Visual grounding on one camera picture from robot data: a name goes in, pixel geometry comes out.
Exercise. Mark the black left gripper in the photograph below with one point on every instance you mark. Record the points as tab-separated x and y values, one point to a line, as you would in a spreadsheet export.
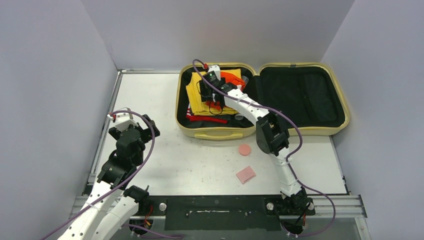
147	137

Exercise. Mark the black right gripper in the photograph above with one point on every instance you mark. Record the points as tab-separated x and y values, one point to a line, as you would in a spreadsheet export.
205	94

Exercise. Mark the yellow t-shirt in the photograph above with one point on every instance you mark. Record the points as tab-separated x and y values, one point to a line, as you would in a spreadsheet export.
200	108

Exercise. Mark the orange t-shirt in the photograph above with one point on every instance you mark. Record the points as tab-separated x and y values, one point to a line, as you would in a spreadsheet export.
233	82

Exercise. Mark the red printed t-shirt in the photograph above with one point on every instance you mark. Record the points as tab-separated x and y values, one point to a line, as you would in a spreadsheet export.
199	118

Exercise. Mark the clear plastic cup bottle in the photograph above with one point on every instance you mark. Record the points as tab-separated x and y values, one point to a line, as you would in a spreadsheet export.
245	79

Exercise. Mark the round pink soap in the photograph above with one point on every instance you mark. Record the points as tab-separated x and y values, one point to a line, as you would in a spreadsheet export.
244	150

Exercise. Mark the pink square sponge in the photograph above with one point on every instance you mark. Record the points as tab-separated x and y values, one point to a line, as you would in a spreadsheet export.
245	175

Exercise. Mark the yellow suitcase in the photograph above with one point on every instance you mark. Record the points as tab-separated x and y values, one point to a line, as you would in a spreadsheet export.
308	93

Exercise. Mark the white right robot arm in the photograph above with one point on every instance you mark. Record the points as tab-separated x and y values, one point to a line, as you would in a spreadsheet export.
272	137

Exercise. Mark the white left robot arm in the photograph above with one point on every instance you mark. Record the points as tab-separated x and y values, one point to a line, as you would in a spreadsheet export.
112	201

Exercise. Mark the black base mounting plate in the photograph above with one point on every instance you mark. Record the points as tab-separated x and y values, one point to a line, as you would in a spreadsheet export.
224	212

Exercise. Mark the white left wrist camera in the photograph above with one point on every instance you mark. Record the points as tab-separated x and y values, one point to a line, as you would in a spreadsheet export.
122	121

